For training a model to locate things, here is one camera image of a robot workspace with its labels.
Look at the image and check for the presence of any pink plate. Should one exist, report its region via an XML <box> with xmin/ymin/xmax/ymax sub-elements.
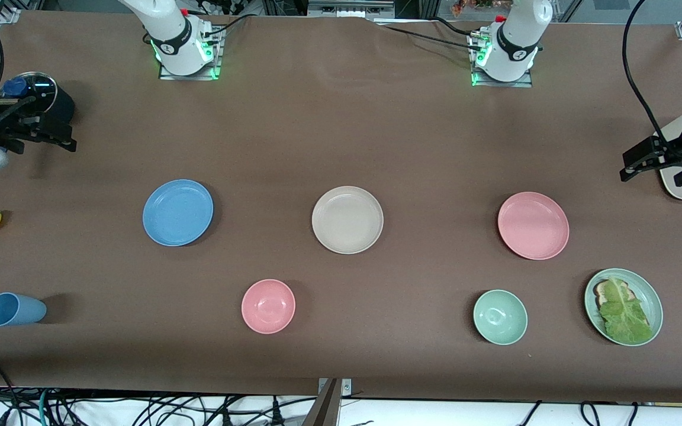
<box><xmin>497</xmin><ymin>191</ymin><xmax>570</xmax><ymax>261</ymax></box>

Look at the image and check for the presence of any black left base cable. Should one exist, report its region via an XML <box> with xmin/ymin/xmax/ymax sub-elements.
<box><xmin>377</xmin><ymin>22</ymin><xmax>487</xmax><ymax>53</ymax></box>

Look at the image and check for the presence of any black base cable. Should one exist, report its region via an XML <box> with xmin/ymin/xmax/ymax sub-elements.
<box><xmin>202</xmin><ymin>13</ymin><xmax>256</xmax><ymax>37</ymax></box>
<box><xmin>377</xmin><ymin>22</ymin><xmax>487</xmax><ymax>53</ymax></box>

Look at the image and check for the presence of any blue cup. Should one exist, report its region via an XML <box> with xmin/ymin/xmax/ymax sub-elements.
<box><xmin>0</xmin><ymin>292</ymin><xmax>47</xmax><ymax>327</ymax></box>

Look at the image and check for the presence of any green lettuce leaf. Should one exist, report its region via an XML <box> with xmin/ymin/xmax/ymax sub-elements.
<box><xmin>599</xmin><ymin>277</ymin><xmax>654</xmax><ymax>345</ymax></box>

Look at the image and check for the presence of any green plate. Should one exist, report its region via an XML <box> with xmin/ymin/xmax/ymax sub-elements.
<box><xmin>584</xmin><ymin>268</ymin><xmax>664</xmax><ymax>347</ymax></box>

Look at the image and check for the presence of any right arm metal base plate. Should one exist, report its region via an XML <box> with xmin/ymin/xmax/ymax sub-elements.
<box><xmin>159</xmin><ymin>27</ymin><xmax>224</xmax><ymax>81</ymax></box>

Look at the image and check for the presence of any brown table cover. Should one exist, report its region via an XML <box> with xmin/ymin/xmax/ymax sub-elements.
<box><xmin>0</xmin><ymin>11</ymin><xmax>682</xmax><ymax>404</ymax></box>

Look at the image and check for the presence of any silver table edge bracket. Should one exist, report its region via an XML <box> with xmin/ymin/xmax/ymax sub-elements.
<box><xmin>317</xmin><ymin>377</ymin><xmax>353</xmax><ymax>396</ymax></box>

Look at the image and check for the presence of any glass lid with blue knob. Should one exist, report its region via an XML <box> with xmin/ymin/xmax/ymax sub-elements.
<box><xmin>0</xmin><ymin>71</ymin><xmax>58</xmax><ymax>122</ymax></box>

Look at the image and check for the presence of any blue plate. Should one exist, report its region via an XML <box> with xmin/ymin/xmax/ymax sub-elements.
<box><xmin>142</xmin><ymin>179</ymin><xmax>214</xmax><ymax>247</ymax></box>

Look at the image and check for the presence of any black right base cable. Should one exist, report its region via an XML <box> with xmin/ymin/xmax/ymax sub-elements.
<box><xmin>202</xmin><ymin>13</ymin><xmax>256</xmax><ymax>37</ymax></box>

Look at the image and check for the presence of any small green bowl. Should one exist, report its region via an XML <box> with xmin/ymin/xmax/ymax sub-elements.
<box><xmin>473</xmin><ymin>289</ymin><xmax>528</xmax><ymax>346</ymax></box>

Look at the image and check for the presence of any beige plate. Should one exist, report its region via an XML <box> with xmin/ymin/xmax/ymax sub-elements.
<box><xmin>311</xmin><ymin>186</ymin><xmax>384</xmax><ymax>255</ymax></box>

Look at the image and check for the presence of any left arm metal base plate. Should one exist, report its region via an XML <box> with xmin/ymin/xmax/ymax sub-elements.
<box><xmin>471</xmin><ymin>35</ymin><xmax>534</xmax><ymax>89</ymax></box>

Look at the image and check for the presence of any small pink bowl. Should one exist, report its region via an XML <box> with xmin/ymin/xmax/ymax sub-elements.
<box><xmin>241</xmin><ymin>279</ymin><xmax>296</xmax><ymax>335</ymax></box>

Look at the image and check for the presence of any toasted bread slice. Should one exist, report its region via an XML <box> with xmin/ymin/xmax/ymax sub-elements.
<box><xmin>593</xmin><ymin>279</ymin><xmax>635</xmax><ymax>308</ymax></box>

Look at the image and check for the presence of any grey metal box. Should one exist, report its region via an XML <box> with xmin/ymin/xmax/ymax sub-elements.
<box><xmin>307</xmin><ymin>0</ymin><xmax>396</xmax><ymax>18</ymax></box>

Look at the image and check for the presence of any colourful toy food pile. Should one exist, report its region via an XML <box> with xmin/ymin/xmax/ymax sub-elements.
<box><xmin>451</xmin><ymin>0</ymin><xmax>513</xmax><ymax>16</ymax></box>

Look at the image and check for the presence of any black pot with blue handle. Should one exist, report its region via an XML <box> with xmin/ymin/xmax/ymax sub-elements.
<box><xmin>0</xmin><ymin>80</ymin><xmax>76</xmax><ymax>176</ymax></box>

